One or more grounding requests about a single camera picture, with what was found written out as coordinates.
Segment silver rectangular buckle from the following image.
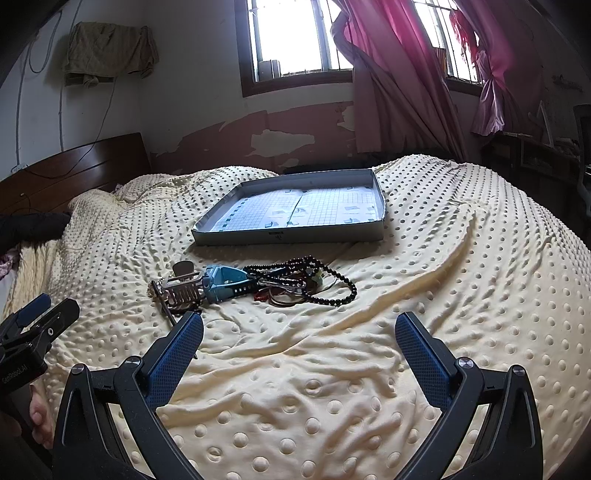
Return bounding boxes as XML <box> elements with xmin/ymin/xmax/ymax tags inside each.
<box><xmin>159</xmin><ymin>260</ymin><xmax>204</xmax><ymax>311</ymax></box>

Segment blue watch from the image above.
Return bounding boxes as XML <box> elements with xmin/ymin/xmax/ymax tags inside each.
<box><xmin>201</xmin><ymin>265</ymin><xmax>256</xmax><ymax>304</ymax></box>

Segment black bead necklace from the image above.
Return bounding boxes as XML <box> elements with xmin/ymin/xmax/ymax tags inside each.
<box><xmin>242</xmin><ymin>255</ymin><xmax>359</xmax><ymax>307</ymax></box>

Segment green stone pendant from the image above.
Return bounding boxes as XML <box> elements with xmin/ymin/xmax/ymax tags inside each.
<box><xmin>311</xmin><ymin>270</ymin><xmax>324</xmax><ymax>283</ymax></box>

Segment flower hairpin stick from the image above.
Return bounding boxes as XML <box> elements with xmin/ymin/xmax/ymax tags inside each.
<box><xmin>148</xmin><ymin>280</ymin><xmax>198</xmax><ymax>327</ymax></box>

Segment left hand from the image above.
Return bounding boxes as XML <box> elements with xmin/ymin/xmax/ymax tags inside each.
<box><xmin>29</xmin><ymin>385</ymin><xmax>54</xmax><ymax>450</ymax></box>

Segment dark wooden headboard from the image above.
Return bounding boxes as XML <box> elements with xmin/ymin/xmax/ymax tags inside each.
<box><xmin>1</xmin><ymin>132</ymin><xmax>150</xmax><ymax>215</ymax></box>

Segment cream dotted bed blanket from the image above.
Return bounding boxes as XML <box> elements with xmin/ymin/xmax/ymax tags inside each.
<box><xmin>2</xmin><ymin>155</ymin><xmax>590</xmax><ymax>479</ymax></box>

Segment thin metal bangles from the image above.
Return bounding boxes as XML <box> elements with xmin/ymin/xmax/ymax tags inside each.
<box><xmin>267</xmin><ymin>276</ymin><xmax>339</xmax><ymax>309</ymax></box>

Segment dark side cabinet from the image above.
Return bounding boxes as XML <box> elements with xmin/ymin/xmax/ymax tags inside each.
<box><xmin>480</xmin><ymin>132</ymin><xmax>590</xmax><ymax>238</ymax></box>

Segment grey cardboard tray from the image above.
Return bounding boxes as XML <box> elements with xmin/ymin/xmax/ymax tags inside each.
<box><xmin>192</xmin><ymin>169</ymin><xmax>387</xmax><ymax>246</ymax></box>

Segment pink curtain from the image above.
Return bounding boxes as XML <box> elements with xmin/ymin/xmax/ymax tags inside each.
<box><xmin>332</xmin><ymin>1</ymin><xmax>544</xmax><ymax>161</ymax></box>

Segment window with bars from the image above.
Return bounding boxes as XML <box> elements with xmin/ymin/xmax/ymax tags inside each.
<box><xmin>233</xmin><ymin>0</ymin><xmax>353</xmax><ymax>97</ymax></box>

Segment wall power cable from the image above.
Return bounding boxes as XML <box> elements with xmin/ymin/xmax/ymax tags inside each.
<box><xmin>13</xmin><ymin>8</ymin><xmax>119</xmax><ymax>172</ymax></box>

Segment olive cloth on wall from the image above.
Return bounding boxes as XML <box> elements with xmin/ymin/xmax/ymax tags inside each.
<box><xmin>63</xmin><ymin>22</ymin><xmax>159</xmax><ymax>88</ymax></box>

